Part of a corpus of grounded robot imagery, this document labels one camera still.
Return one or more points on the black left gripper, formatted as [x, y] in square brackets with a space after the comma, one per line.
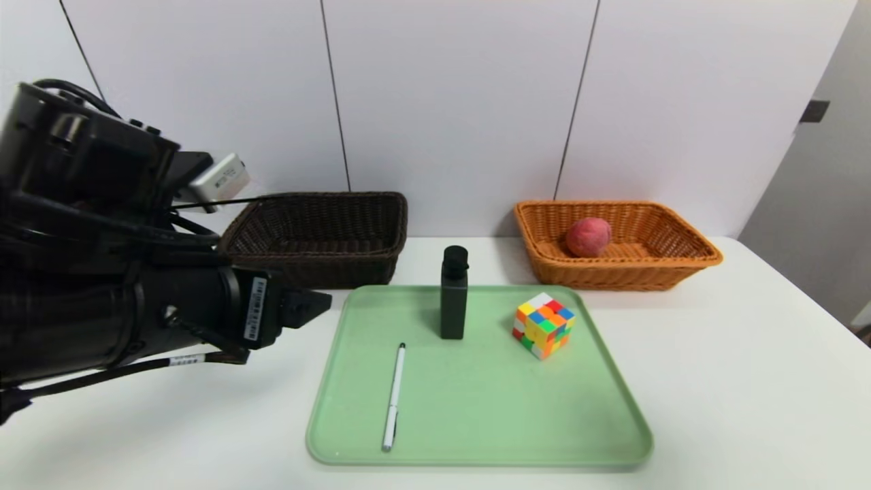
[261, 309]

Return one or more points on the white pen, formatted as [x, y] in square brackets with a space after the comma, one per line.
[394, 398]

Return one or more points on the black rectangular bottle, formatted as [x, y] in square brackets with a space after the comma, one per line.
[453, 306]

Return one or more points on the red peach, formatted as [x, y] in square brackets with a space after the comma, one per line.
[588, 237]

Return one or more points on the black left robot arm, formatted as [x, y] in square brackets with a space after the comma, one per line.
[68, 320]

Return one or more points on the dark brown wicker basket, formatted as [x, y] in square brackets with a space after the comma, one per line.
[340, 238]

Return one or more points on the orange wicker basket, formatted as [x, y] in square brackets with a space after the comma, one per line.
[612, 275]

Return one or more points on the light green plastic tray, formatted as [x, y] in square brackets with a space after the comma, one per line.
[476, 415]

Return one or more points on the multicoloured puzzle cube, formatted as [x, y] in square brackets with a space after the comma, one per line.
[543, 327]

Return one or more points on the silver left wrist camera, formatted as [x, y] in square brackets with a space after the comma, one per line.
[221, 180]

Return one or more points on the black wall bracket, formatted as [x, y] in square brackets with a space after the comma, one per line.
[814, 111]

